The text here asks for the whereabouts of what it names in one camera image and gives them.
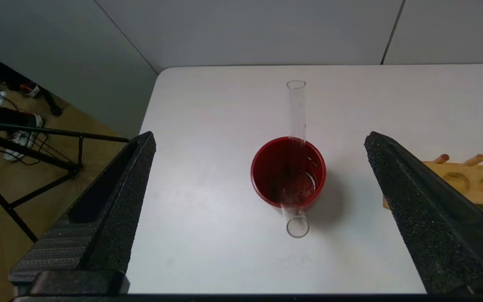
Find black metal frame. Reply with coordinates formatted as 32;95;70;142
0;120;130;243

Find wooden test tube rack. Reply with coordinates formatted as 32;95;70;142
383;154;483;222

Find blue pigment test tube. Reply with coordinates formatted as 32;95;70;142
286;80;307;145

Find yellow pigment test tube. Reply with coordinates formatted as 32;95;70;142
280;185;310;239

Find red plastic cup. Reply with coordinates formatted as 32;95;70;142
250;136;327;210

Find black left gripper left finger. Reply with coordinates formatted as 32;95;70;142
9;131;157;294

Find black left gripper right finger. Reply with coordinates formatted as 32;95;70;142
364;131;483;294

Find white sneaker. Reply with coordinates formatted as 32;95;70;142
3;114;44;162

